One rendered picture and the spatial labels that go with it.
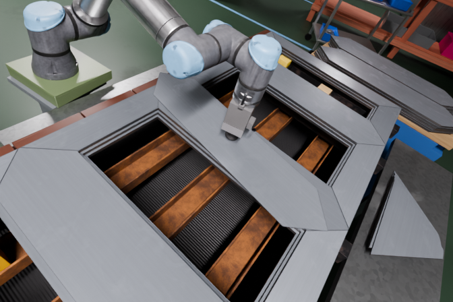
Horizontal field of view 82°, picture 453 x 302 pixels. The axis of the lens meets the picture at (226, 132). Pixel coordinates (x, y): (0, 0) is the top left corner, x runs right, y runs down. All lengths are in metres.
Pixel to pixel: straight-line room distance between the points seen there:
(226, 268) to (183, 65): 0.56
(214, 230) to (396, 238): 0.57
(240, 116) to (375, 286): 0.59
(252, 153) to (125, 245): 0.42
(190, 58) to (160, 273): 0.43
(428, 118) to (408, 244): 0.68
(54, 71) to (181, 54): 0.70
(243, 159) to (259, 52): 0.33
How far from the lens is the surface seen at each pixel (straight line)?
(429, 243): 1.08
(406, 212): 1.08
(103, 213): 0.66
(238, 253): 0.83
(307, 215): 0.77
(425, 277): 1.06
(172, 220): 0.83
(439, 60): 4.56
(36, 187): 0.73
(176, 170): 1.07
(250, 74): 0.62
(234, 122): 0.71
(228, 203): 1.03
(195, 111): 0.87
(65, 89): 1.11
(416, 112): 1.49
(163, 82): 0.96
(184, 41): 0.55
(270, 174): 0.78
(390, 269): 0.98
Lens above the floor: 1.44
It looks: 46 degrees down
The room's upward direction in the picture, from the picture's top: 20 degrees clockwise
